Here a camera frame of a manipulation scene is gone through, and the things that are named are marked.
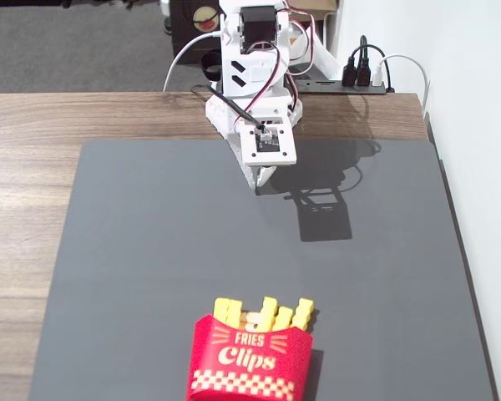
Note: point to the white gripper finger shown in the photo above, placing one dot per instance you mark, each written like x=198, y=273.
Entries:
x=247, y=173
x=266, y=173

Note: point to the yellow crinkle fry clip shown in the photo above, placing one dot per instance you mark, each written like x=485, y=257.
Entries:
x=284, y=318
x=221, y=309
x=269, y=313
x=234, y=314

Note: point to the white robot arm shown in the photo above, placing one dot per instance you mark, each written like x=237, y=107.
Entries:
x=250, y=75

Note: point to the pale crinkle fry clip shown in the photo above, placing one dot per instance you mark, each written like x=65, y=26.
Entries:
x=252, y=321

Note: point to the black power strip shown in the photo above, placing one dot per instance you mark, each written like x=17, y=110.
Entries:
x=325, y=87

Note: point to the grey mat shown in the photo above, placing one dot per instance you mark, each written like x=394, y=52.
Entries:
x=171, y=250

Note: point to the dark box with round sticker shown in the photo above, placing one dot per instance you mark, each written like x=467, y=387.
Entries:
x=188, y=37

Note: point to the brown cardboard box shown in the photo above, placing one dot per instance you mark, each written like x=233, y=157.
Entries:
x=313, y=8

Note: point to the red fries clips box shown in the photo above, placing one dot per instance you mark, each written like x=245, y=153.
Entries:
x=250, y=363

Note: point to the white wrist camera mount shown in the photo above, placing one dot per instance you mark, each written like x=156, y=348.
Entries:
x=271, y=148

